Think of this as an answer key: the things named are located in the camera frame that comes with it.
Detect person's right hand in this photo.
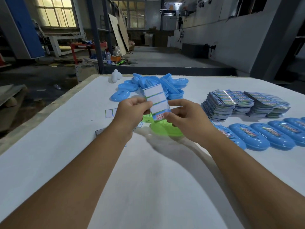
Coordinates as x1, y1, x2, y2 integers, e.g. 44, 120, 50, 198
163, 99, 216, 146

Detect person's left hand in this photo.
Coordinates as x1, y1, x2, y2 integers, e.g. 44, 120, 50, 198
112, 97, 153, 141

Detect green-edged sticker sheet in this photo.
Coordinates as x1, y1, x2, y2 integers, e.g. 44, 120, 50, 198
105, 108, 118, 119
143, 83, 171, 122

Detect pile of blue soap dishes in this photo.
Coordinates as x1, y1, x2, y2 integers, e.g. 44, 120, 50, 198
110, 73, 189, 102

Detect green soap dish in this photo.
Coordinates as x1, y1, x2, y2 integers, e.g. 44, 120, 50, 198
149, 119, 184, 138

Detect stacks of colourful sticker sheets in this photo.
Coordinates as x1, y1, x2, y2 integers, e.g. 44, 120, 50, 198
201, 89, 291, 121

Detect person's right forearm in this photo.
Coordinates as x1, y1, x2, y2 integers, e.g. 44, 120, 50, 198
201, 131, 305, 229

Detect person's left forearm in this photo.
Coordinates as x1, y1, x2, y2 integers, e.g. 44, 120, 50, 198
0, 126, 134, 229

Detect black box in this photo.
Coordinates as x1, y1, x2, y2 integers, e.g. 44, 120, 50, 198
181, 43, 210, 59

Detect small white plastic figure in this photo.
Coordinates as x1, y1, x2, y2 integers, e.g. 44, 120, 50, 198
111, 69, 123, 83

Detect pale wooden crate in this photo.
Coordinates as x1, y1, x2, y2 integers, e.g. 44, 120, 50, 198
75, 64, 99, 83

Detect pale leaning plywood board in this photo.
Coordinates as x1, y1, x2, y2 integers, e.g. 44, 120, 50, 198
108, 13, 127, 56

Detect brown leaning board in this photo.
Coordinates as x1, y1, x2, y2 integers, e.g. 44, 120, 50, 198
118, 10, 130, 52

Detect red metal table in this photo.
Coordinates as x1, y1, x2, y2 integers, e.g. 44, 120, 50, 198
70, 41, 108, 64

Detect wide window with grid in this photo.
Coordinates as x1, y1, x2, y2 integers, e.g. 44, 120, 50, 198
114, 0, 146, 30

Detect silver machine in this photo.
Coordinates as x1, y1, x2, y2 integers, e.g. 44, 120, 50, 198
160, 2, 184, 31

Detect grey slanted pillar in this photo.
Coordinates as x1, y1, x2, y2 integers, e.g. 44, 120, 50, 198
250, 0, 305, 81

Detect wooden pallet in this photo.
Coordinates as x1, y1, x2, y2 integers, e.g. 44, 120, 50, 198
0, 84, 27, 108

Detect large bright window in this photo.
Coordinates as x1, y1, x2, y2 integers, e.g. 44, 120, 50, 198
36, 0, 77, 28

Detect blue and white machine cabinet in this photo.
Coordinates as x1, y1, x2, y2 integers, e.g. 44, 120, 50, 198
4, 0, 46, 59

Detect thick dark steel post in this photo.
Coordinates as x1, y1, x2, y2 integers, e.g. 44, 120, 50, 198
86, 0, 105, 74

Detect thin dark steel post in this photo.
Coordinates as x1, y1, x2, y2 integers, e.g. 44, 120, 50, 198
102, 0, 113, 55

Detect white metal workbench frame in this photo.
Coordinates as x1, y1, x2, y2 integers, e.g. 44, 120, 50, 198
44, 31, 87, 58

